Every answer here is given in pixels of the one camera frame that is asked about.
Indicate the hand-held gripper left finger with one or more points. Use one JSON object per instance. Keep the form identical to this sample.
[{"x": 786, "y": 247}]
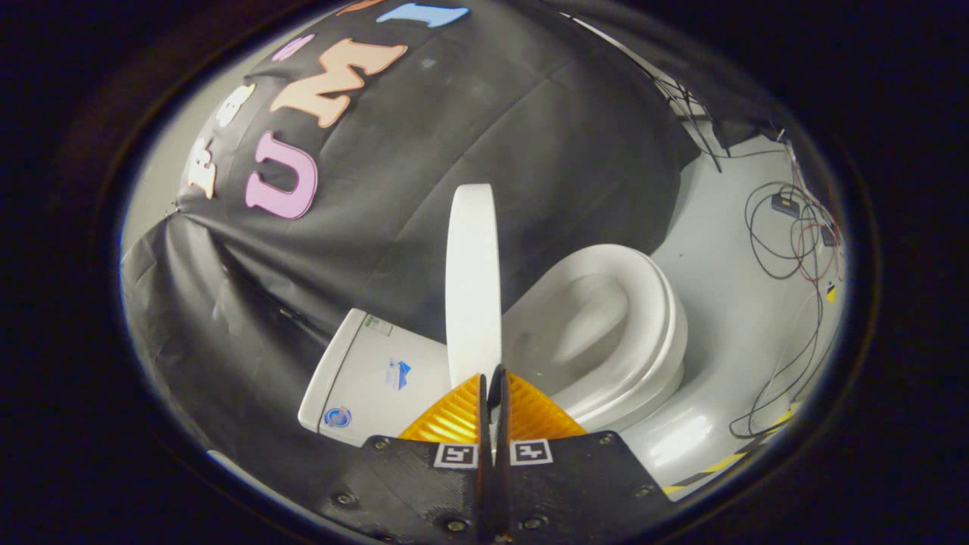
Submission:
[{"x": 481, "y": 492}]

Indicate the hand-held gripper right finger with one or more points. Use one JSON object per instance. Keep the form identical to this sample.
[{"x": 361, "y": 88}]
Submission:
[{"x": 501, "y": 484}]

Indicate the white toilet lid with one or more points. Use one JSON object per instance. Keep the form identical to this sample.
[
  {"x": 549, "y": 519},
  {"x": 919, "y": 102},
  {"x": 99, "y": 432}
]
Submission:
[{"x": 473, "y": 288}]

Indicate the white toilet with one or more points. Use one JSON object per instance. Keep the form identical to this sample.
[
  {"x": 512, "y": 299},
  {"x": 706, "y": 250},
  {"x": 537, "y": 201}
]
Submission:
[{"x": 378, "y": 378}]

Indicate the white toilet tank cover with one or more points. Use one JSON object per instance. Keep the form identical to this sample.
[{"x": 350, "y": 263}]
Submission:
[{"x": 333, "y": 363}]

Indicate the white toilet seat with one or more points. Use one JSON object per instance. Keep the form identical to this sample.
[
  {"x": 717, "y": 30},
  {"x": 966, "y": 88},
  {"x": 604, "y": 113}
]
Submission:
[{"x": 651, "y": 303}]

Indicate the yellow and black floor tape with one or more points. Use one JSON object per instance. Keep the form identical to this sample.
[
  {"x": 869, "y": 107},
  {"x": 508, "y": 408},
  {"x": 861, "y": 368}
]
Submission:
[{"x": 727, "y": 460}]

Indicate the black backdrop cloth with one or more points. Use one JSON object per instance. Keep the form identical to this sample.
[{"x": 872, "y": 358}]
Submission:
[{"x": 454, "y": 151}]

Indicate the small black adapter box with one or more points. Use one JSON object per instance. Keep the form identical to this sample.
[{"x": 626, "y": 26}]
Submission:
[{"x": 786, "y": 205}]

